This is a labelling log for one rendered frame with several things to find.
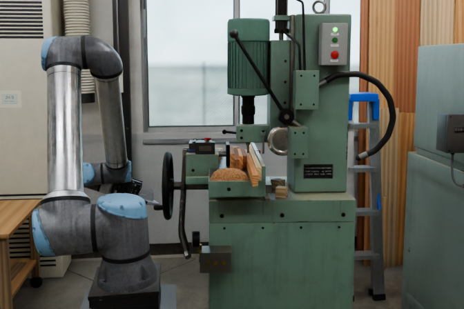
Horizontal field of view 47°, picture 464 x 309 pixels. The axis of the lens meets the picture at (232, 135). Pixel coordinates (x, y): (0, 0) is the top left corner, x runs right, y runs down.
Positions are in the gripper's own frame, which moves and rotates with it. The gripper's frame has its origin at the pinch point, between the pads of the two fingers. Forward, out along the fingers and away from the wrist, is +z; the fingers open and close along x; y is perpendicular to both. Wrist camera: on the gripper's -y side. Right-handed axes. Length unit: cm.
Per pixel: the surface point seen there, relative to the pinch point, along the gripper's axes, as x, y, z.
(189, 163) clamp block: -15.0, 25.3, 7.8
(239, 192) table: -38, 26, 28
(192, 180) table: -17.1, 19.6, 11.0
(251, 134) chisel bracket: -9, 44, 28
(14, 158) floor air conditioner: 90, -28, -89
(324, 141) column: -17, 52, 56
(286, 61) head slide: -13, 77, 31
